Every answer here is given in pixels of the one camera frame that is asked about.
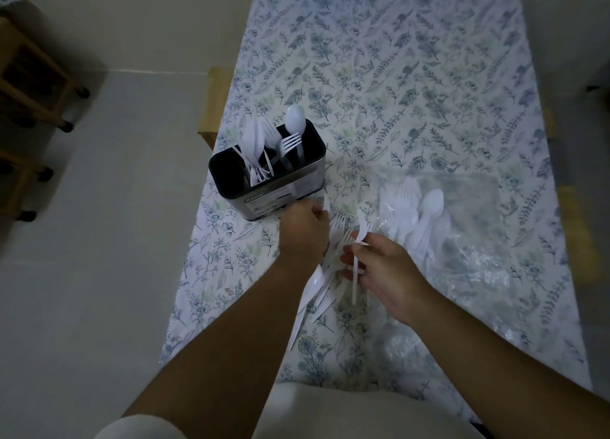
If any bundle of white plastic forks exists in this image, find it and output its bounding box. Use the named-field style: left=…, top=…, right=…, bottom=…
left=285, top=213, right=356, bottom=353

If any pile of white plastic cutlery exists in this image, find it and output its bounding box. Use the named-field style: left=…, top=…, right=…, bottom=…
left=379, top=176, right=451, bottom=268

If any blue floral tablecloth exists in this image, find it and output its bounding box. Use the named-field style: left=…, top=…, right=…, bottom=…
left=159, top=0, right=594, bottom=421

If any person's left forearm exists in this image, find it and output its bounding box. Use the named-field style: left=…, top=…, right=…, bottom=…
left=121, top=257, right=330, bottom=439

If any person's right forearm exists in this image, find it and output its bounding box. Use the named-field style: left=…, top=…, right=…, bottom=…
left=407, top=290, right=610, bottom=439

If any bunch of white plastic cutlery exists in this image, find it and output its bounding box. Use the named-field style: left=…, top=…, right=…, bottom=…
left=231, top=105, right=307, bottom=188

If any white plastic fork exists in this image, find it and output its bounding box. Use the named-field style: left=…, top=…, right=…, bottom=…
left=351, top=208, right=372, bottom=306

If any wooden stool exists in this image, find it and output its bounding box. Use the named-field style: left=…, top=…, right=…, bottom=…
left=198, top=66, right=235, bottom=151
left=0, top=16, right=92, bottom=133
left=0, top=147, right=54, bottom=223
left=555, top=185, right=604, bottom=283

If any steel cutlery caddy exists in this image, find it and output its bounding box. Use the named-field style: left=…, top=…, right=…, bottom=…
left=208, top=119, right=327, bottom=223

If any person's left hand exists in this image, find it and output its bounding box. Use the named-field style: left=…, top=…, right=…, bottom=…
left=276, top=199, right=332, bottom=274

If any person's right hand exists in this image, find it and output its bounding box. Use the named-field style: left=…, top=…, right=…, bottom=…
left=339, top=232, right=438, bottom=328

